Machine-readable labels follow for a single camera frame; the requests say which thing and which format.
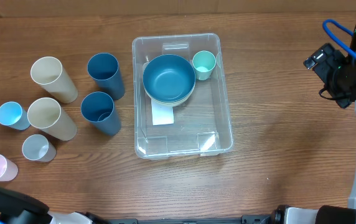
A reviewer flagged clear plastic storage bin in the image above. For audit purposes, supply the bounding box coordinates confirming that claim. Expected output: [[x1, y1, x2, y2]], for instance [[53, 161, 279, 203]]
[[132, 33, 234, 160]]

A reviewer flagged tall blue cup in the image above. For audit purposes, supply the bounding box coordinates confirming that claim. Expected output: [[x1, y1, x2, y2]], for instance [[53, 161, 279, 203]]
[[80, 91, 121, 136], [87, 52, 125, 100]]

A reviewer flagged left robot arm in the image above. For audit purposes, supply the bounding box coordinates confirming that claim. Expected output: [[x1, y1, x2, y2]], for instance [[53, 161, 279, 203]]
[[0, 187, 110, 224]]

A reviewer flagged small light blue cup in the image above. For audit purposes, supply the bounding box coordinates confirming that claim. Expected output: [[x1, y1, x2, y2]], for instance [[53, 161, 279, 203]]
[[0, 101, 30, 131]]

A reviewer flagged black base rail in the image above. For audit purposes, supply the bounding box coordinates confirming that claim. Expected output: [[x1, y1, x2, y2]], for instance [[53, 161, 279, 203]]
[[107, 215, 271, 224]]

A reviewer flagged tall cream cup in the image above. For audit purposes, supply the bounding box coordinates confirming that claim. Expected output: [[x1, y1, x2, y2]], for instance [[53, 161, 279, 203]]
[[30, 56, 78, 103], [27, 98, 77, 141]]

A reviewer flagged white label in bin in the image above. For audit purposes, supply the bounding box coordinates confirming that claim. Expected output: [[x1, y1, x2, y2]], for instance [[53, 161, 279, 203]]
[[151, 100, 174, 126]]

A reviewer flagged small grey cup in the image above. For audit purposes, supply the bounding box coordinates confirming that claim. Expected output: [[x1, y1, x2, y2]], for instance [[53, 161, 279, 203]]
[[22, 134, 57, 162]]

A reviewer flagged tall blue cup back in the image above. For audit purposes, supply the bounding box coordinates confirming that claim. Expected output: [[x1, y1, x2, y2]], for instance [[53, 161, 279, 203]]
[[87, 52, 125, 100]]

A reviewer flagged small mint green cup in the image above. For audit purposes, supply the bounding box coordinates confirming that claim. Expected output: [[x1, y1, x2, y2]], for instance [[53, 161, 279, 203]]
[[192, 50, 216, 81]]

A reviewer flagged tall cream cup front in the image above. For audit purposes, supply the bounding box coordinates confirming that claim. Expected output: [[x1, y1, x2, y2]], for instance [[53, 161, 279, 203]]
[[27, 98, 77, 141]]

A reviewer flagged tall cream cup back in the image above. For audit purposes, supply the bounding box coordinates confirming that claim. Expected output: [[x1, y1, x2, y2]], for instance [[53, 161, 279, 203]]
[[30, 56, 78, 103]]

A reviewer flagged teal blue bowl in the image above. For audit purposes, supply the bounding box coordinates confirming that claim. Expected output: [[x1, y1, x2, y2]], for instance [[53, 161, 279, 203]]
[[143, 54, 196, 103]]

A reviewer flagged tall blue cup front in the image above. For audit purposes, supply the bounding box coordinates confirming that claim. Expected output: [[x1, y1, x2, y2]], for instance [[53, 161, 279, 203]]
[[80, 91, 121, 136]]

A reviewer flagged cream bowl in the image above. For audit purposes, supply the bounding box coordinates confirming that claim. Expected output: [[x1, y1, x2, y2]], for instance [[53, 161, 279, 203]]
[[145, 89, 194, 107]]

